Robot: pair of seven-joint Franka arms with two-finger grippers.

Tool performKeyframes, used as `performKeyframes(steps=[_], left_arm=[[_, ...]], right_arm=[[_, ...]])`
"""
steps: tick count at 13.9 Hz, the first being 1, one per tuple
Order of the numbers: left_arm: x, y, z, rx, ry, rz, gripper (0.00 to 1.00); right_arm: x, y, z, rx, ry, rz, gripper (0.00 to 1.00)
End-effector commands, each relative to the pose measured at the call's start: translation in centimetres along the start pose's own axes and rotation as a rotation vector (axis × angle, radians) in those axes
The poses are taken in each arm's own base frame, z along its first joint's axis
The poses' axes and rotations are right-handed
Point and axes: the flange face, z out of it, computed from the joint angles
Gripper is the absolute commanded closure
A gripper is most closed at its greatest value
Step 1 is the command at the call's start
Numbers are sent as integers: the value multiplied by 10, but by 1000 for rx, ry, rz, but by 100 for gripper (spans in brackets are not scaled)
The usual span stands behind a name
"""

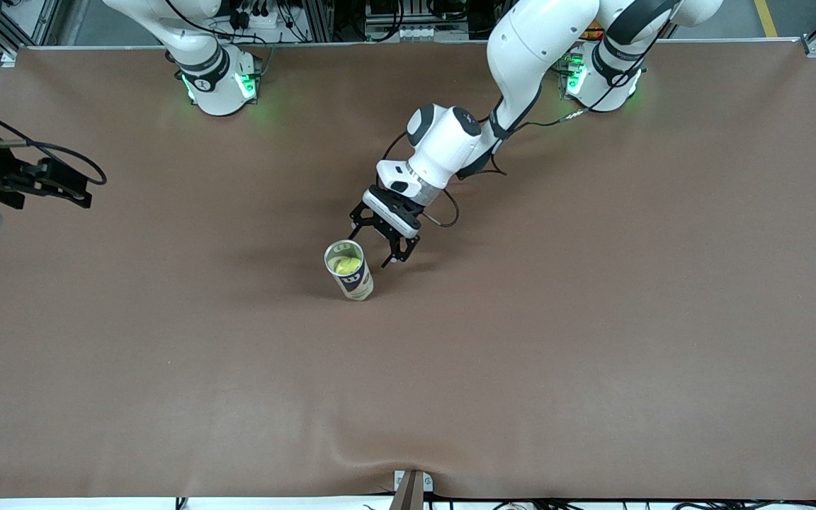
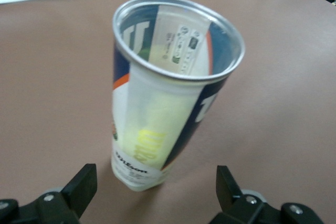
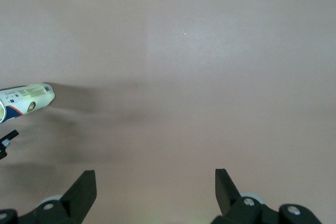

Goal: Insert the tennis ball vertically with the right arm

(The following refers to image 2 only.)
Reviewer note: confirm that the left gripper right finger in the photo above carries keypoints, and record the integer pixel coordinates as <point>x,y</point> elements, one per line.
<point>249,211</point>

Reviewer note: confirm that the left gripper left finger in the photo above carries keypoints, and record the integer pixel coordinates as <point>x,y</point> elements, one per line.
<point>52,208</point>

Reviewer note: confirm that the clear Wilson tennis ball can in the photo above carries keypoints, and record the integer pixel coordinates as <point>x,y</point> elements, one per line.
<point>207,103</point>

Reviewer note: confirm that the brown table mat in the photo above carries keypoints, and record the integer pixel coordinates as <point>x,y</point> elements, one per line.
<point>52,77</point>

